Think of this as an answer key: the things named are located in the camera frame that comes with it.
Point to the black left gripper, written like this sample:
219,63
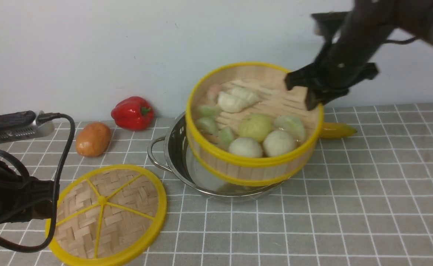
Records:
23,197

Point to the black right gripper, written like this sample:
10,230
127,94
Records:
337,68

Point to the yellow rimmed bamboo steamer basket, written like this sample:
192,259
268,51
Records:
267,80

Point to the yellow rimmed bamboo steamer lid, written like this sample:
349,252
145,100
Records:
108,217

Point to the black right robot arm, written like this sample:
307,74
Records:
352,38

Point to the stainless steel pot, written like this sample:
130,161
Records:
180,161

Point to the pale green dumpling right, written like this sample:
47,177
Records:
293,125

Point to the yellow banana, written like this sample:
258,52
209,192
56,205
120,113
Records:
337,130

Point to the white round bun right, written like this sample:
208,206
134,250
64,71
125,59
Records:
278,143

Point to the white round bun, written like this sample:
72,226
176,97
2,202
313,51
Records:
246,147
278,143

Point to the yellow green round bun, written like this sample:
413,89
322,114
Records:
256,126

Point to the white folded dumpling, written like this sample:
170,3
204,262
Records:
236,99

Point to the green dumpling front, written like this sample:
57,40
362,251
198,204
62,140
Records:
225,138

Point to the green dumpling left upper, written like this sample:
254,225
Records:
208,111

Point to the brown potato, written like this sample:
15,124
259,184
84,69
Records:
93,140

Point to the green dumpling left lower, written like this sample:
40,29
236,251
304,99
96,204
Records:
207,125

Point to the grey checked tablecloth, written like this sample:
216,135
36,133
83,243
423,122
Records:
360,201

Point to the red bell pepper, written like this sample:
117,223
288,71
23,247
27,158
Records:
133,113

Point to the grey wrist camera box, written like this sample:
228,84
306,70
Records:
22,126

